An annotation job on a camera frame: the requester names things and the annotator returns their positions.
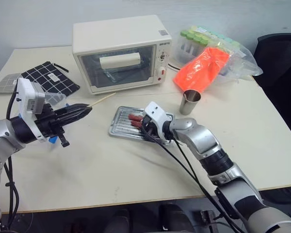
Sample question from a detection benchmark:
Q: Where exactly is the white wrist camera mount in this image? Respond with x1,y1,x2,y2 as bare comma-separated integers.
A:
15,78,49,144
144,101,175,147

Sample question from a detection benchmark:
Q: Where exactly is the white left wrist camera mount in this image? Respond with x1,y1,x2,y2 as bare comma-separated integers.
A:
15,78,49,144

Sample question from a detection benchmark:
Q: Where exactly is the wooden skewer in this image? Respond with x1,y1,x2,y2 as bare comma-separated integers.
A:
86,92,117,107

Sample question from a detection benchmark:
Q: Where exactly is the black office chair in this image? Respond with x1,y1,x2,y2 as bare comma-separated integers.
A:
253,33,291,149

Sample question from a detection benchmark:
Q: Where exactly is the cream toaster oven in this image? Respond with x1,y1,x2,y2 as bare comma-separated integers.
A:
71,14,173,95

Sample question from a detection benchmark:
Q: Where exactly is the clear bag of capped tubes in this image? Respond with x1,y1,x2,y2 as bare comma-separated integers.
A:
173,25,264,84

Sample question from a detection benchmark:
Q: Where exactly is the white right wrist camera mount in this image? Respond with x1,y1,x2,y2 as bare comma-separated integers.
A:
144,101,175,147

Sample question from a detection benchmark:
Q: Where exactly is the black white-grid cloth pouch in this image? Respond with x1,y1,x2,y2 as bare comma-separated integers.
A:
21,61,81,98

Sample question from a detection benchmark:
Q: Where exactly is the orange plastic bag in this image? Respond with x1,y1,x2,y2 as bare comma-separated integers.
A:
173,46,230,93

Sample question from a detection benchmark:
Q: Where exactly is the grey white-grid pad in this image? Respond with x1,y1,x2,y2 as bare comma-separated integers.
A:
0,73,23,94

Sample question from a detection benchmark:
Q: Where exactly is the stainless steel cup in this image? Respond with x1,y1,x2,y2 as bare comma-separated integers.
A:
179,89,203,116

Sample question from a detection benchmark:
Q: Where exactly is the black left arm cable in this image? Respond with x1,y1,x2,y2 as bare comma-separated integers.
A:
3,79,21,228

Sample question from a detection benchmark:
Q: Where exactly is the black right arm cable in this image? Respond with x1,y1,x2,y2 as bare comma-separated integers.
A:
142,129,248,233

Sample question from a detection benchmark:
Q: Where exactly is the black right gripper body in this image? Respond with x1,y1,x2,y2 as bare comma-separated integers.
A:
144,117,171,144

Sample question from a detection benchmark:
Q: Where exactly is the ribbed metal tray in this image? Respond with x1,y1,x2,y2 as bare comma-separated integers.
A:
108,105,176,144

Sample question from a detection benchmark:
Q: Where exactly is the small black box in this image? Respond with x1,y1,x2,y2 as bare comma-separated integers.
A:
200,209,216,224

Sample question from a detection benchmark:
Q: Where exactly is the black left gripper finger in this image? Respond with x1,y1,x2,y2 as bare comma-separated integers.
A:
54,102,90,116
58,107,92,125

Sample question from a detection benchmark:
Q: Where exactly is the thin black stick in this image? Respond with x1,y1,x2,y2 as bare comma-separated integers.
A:
53,62,70,73

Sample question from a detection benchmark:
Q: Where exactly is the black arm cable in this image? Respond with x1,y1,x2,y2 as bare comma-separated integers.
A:
3,79,21,228
142,129,248,233

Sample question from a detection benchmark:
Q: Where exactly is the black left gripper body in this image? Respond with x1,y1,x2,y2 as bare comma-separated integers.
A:
34,102,70,148

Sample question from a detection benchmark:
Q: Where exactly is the clear plastic cup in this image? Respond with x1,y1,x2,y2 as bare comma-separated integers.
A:
44,91,65,108

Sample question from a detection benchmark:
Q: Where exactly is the red-brown sausage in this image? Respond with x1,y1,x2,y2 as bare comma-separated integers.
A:
128,113,144,127

